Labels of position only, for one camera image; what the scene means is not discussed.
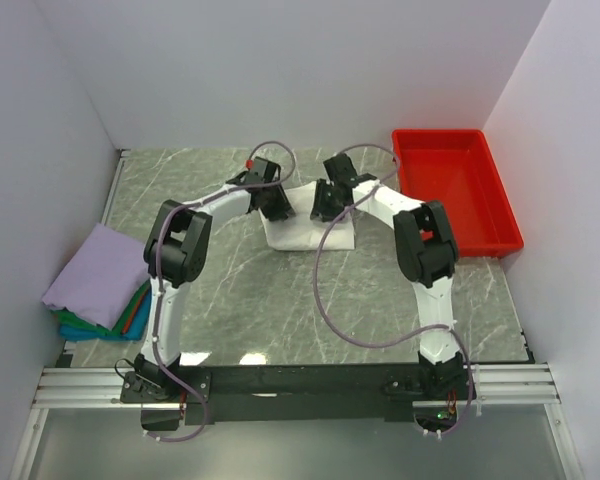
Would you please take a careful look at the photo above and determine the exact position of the white t-shirt red print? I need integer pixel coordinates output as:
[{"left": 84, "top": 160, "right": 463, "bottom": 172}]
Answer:
[{"left": 260, "top": 181, "right": 355, "bottom": 252}]

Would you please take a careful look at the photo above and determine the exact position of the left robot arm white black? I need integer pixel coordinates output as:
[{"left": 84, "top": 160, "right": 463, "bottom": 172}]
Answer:
[{"left": 134, "top": 157, "right": 295, "bottom": 402}]

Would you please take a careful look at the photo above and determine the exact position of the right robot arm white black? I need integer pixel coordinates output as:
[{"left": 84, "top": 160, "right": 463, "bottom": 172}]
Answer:
[{"left": 314, "top": 153, "right": 462, "bottom": 399}]

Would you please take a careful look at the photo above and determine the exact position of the red plastic bin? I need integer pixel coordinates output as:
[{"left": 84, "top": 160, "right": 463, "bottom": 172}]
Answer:
[{"left": 391, "top": 129, "right": 524, "bottom": 258}]

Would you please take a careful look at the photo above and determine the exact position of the folded lavender t-shirt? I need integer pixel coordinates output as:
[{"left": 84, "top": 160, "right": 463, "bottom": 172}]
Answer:
[{"left": 41, "top": 223, "right": 149, "bottom": 329}]

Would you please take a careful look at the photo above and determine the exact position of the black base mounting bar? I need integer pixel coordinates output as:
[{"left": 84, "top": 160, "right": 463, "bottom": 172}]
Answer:
[{"left": 120, "top": 359, "right": 475, "bottom": 431}]

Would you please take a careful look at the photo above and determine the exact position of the folded green t-shirt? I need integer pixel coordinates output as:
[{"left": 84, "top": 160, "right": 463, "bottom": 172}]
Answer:
[{"left": 49, "top": 279, "right": 152, "bottom": 337}]

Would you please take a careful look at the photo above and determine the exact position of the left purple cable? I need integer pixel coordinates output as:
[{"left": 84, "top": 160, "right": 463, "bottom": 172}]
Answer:
[{"left": 147, "top": 141, "right": 297, "bottom": 444}]

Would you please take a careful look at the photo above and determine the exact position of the purple cable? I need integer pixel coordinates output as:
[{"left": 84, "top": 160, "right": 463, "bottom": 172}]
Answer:
[
  {"left": 147, "top": 141, "right": 297, "bottom": 444},
  {"left": 312, "top": 143, "right": 481, "bottom": 441}
]

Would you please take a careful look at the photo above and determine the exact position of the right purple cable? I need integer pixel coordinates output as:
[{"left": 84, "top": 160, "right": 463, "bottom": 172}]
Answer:
[{"left": 312, "top": 143, "right": 481, "bottom": 441}]

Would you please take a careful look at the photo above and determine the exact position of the aluminium rail frame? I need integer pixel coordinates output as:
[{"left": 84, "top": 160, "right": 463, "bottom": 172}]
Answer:
[{"left": 10, "top": 360, "right": 583, "bottom": 479}]

